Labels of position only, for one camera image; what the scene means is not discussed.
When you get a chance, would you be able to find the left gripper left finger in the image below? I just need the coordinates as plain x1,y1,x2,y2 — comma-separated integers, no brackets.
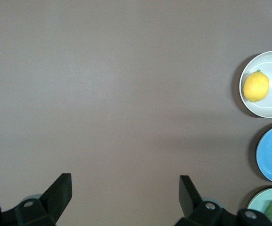
14,173,73,226

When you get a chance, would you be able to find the light green round plate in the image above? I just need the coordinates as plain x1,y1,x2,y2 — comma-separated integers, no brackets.
247,187,272,226

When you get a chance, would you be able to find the yellow lemon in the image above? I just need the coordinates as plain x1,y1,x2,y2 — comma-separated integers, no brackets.
243,70,270,103

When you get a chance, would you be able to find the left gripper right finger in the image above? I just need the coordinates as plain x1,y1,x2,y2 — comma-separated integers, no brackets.
175,175,223,226

